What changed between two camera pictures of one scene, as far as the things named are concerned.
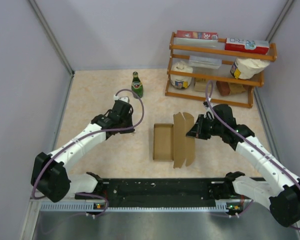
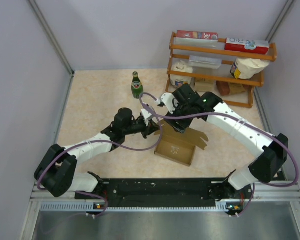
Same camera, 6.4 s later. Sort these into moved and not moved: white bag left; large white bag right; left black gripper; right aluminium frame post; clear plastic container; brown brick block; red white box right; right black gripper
Moved: right black gripper; left black gripper
Not moved: right aluminium frame post; clear plastic container; brown brick block; large white bag right; white bag left; red white box right
